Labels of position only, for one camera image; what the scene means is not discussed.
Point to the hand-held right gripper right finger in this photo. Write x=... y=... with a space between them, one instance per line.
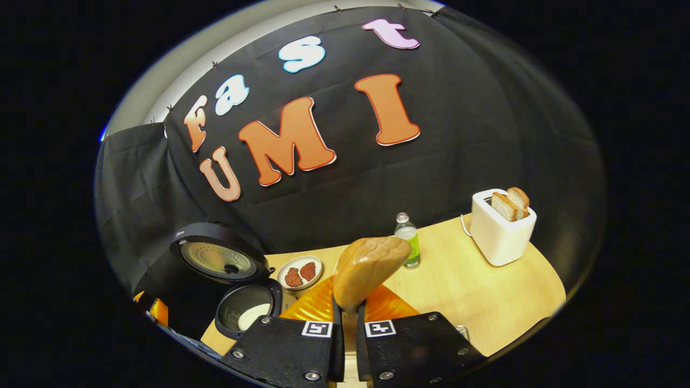
x=420 y=347

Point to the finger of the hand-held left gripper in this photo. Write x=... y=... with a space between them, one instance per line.
x=159 y=312

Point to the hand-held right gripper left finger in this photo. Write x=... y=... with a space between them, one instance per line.
x=280 y=347

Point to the black rice cooker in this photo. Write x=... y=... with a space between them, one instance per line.
x=215 y=258

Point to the wooden spoon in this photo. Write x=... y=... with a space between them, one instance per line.
x=369 y=269

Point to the red meat piece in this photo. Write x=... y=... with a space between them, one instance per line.
x=294 y=278
x=308 y=271

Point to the round plate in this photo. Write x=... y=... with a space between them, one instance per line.
x=299 y=260

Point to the green label plastic bottle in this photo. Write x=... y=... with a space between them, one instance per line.
x=412 y=245

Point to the white toaster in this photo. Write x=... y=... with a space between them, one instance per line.
x=501 y=242

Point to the black backdrop cloth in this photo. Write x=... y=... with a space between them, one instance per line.
x=458 y=134

